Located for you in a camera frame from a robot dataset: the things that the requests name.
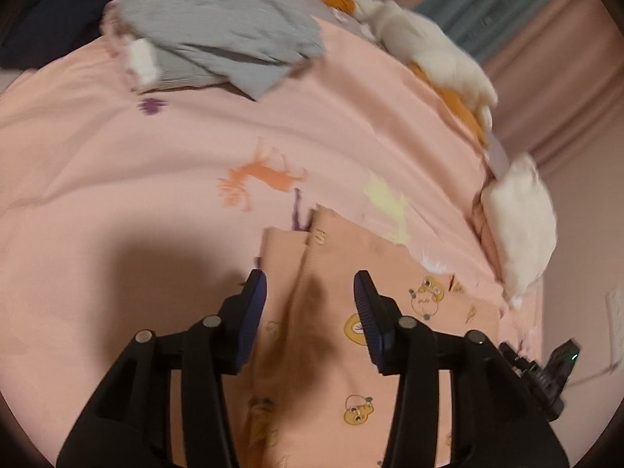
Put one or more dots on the white folded fluffy garment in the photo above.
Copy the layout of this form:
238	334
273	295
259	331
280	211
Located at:
521	214

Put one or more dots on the blue curtain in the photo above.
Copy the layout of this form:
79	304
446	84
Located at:
497	5

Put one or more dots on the dark navy crumpled garment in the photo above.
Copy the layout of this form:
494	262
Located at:
63	9

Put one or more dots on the white goose plush toy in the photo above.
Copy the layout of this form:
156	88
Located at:
424	44

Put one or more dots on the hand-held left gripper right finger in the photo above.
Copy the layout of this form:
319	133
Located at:
370	324

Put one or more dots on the peach printed small shirt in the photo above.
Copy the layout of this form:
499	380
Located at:
336	253

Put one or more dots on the white wall socket strip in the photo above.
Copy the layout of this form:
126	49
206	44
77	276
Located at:
615	321

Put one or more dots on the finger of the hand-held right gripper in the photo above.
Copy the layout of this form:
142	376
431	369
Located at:
516	358

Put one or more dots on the grey bed sheet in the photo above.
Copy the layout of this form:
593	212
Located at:
498	153

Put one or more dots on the pink animal print bedspread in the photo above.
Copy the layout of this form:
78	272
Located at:
146	165

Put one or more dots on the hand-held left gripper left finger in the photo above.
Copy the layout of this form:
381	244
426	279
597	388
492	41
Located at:
256	302

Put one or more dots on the pale pink garment white cuff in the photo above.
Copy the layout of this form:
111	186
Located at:
146	61

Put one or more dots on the grey crumpled garment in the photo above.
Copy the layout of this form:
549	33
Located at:
219	14

